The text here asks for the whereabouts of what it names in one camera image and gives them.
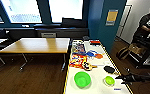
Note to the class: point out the small green bowl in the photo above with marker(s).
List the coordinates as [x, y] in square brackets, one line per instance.
[109, 80]

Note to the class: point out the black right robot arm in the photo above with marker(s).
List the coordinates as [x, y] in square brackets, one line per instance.
[149, 78]

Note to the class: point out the dark backpack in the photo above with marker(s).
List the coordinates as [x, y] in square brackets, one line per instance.
[123, 52]

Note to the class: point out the white table with dishes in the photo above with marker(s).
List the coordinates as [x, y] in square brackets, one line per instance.
[94, 75]

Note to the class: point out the tan cardboard box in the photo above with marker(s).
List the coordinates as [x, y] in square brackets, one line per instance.
[137, 49]

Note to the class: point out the blue round paddle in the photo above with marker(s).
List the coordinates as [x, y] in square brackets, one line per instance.
[90, 53]

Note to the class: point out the large green bowl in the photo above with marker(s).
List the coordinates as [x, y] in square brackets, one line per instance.
[82, 80]

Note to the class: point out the red flat game piece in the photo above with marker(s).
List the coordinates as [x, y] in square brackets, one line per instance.
[95, 42]

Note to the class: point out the orange yellow snack bag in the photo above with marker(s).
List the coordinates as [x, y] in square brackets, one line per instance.
[77, 61]

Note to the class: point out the colourful game box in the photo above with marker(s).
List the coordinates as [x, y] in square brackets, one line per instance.
[78, 48]

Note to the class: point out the person in black shirt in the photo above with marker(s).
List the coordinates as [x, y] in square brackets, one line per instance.
[149, 25]

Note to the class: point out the wide bright window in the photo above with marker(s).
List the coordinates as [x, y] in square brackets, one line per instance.
[21, 10]

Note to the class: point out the tan wall plaque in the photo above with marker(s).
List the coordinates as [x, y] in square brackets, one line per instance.
[112, 16]

